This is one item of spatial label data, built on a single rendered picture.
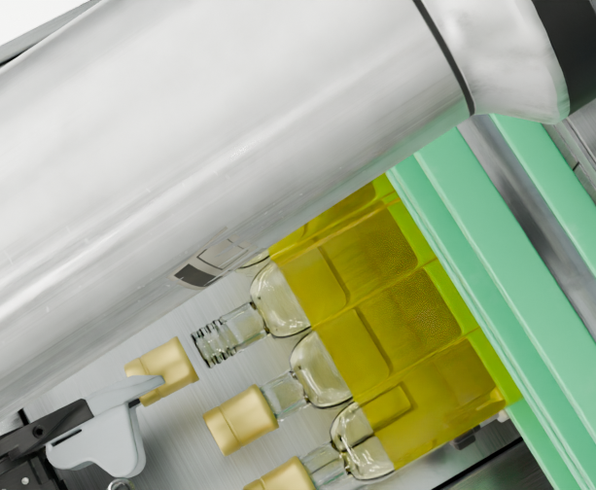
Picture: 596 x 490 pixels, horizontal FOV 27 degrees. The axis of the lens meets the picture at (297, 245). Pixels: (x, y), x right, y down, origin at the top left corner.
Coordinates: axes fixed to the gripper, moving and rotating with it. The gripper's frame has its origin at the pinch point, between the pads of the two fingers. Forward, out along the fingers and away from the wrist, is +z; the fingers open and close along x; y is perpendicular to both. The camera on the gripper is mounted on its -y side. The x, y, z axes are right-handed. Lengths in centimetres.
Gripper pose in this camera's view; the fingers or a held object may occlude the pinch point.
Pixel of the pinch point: (144, 381)
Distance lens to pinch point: 87.8
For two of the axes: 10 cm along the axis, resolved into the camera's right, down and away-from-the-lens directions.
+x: 0.4, -1.9, -9.8
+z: 8.8, -4.6, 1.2
